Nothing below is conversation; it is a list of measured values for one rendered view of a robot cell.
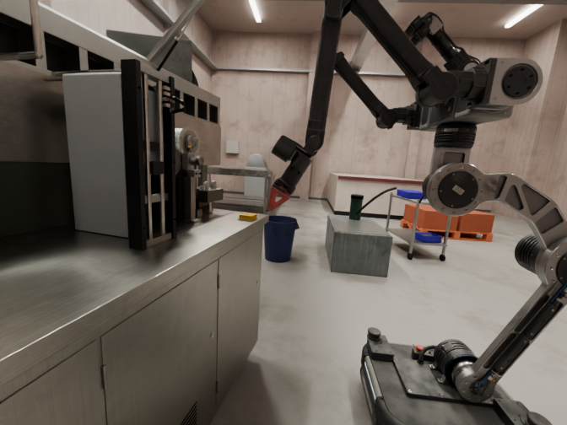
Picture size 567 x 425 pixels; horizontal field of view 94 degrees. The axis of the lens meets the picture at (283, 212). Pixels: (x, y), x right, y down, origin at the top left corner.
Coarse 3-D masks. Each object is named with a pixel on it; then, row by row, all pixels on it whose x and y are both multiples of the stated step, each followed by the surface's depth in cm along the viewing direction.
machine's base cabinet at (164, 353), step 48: (240, 240) 121; (192, 288) 86; (240, 288) 126; (96, 336) 54; (144, 336) 67; (192, 336) 89; (240, 336) 133; (48, 384) 45; (96, 384) 55; (144, 384) 69; (192, 384) 92
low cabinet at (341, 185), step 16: (336, 176) 673; (352, 176) 631; (368, 176) 702; (384, 176) 803; (336, 192) 646; (352, 192) 643; (368, 192) 639; (336, 208) 653; (368, 208) 646; (384, 208) 642; (400, 208) 639
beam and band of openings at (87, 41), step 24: (0, 0) 78; (24, 0) 83; (0, 24) 84; (24, 24) 85; (48, 24) 90; (72, 24) 97; (0, 48) 85; (24, 48) 88; (48, 48) 97; (72, 48) 101; (96, 48) 107; (120, 48) 117; (48, 72) 92; (168, 72) 147; (192, 96) 171; (216, 96) 198; (216, 120) 204
